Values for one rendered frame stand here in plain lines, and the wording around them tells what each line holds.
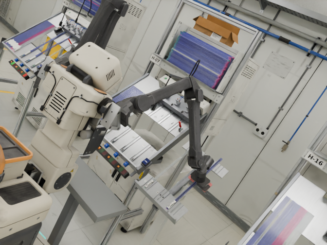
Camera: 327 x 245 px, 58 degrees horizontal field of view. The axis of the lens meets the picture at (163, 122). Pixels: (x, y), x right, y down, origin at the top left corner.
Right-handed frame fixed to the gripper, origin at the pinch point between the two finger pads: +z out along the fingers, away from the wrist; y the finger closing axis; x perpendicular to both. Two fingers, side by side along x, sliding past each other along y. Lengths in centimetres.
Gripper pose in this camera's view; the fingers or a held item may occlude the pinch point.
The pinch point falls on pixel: (199, 185)
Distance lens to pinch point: 185.4
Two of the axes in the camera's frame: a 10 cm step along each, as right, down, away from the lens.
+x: -7.2, 5.4, -4.3
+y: -6.9, -5.4, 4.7
